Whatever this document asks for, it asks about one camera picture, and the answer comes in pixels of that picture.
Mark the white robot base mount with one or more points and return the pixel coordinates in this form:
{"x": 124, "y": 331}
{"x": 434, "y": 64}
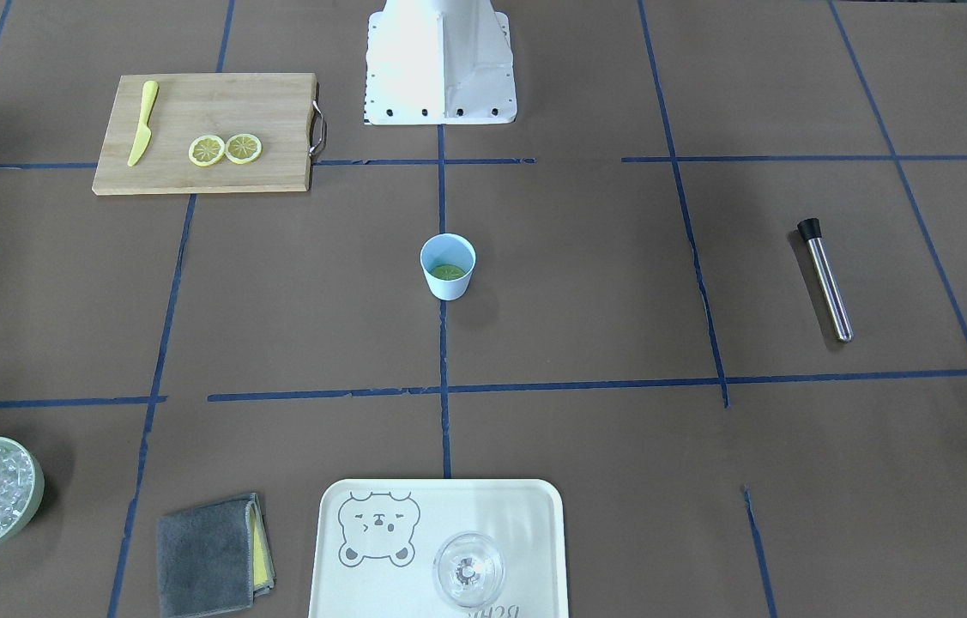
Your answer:
{"x": 439, "y": 63}

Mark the light blue cup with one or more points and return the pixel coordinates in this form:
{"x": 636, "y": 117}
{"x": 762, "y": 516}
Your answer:
{"x": 447, "y": 261}

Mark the grey folded cloth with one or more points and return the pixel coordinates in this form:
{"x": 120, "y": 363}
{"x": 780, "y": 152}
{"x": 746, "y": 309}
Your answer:
{"x": 213, "y": 559}

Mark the steel muddler black tip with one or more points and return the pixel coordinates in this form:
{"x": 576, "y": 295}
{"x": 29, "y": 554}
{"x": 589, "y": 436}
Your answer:
{"x": 812, "y": 236}

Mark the lemon slice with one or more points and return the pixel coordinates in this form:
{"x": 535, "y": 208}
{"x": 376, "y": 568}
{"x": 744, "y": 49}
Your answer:
{"x": 447, "y": 272}
{"x": 206, "y": 150}
{"x": 243, "y": 149}

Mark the yellow plastic knife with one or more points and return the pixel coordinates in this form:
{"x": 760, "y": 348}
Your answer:
{"x": 142, "y": 136}

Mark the cream bear tray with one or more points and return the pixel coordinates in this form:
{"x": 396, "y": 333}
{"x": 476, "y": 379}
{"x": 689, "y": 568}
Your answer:
{"x": 376, "y": 540}

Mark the clear wine glass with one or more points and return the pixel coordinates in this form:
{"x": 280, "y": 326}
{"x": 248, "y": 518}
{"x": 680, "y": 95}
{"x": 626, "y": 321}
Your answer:
{"x": 469, "y": 571}

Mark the wooden cutting board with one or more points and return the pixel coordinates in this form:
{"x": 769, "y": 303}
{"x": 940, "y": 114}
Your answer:
{"x": 279, "y": 108}

